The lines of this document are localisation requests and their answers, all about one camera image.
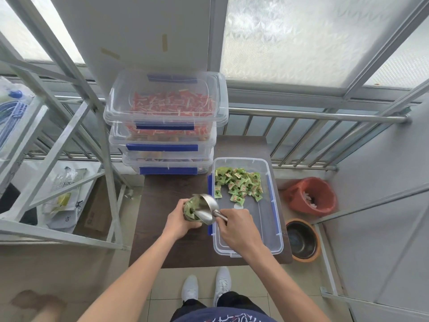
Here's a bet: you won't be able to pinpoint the person's right hand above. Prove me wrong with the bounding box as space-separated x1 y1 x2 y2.
216 208 265 258

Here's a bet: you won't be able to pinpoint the person's left hand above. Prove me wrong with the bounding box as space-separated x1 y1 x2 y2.
162 199 203 241

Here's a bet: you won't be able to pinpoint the clear bag of green candies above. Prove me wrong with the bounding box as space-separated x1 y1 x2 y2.
183 196 202 222

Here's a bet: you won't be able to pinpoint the metal scoop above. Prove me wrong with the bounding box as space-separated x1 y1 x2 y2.
190 194 229 226

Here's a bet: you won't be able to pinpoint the person's left forearm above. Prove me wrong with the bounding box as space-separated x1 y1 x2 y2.
78 231 183 322

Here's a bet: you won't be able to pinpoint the person's right forearm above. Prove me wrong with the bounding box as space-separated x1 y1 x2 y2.
241 243 332 322

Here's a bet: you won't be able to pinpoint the open clear plastic container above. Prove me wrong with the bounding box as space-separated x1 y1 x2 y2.
207 157 284 258

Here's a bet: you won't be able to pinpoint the pile of green candy packets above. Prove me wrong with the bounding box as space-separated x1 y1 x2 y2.
214 167 264 202

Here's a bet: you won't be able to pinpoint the person's white right shoe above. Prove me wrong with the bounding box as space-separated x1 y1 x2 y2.
213 266 232 308

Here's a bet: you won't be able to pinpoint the person's white shoe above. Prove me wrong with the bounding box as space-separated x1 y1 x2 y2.
213 266 232 308
181 274 198 303

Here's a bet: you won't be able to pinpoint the person's white left shoe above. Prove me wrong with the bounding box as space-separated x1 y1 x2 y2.
181 274 198 303

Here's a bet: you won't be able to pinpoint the lidded clear container blue latch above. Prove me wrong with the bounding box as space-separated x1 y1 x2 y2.
121 147 215 176
109 122 218 154

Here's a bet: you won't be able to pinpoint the metal bowl in orange pot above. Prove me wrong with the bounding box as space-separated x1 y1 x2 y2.
285 218 322 264

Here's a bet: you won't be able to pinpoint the orange plastic bucket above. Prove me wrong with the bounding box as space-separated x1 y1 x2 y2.
283 177 337 217

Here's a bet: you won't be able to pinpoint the brown cardboard box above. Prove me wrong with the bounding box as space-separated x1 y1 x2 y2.
73 178 118 232

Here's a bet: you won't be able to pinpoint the pile of red candy packets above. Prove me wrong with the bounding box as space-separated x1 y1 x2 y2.
129 91 216 119

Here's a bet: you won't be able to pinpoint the large lidded clear container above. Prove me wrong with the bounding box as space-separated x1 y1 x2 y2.
103 70 229 132

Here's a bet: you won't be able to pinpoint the clear plastic bags with items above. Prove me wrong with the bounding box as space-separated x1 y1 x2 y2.
41 166 88 229

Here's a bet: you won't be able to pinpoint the steel window railing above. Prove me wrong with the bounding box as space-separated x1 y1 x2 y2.
25 94 412 172

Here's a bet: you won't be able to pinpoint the grey metal shelf rack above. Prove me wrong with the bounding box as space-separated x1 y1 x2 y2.
0 0 132 251

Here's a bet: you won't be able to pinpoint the frosted glass window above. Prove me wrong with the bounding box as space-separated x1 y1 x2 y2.
208 0 429 97

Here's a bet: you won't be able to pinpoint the grey metal frame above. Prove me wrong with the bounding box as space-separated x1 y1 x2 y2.
313 77 429 322

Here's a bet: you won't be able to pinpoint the bag of blue cables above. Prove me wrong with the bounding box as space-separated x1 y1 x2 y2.
0 76 36 162

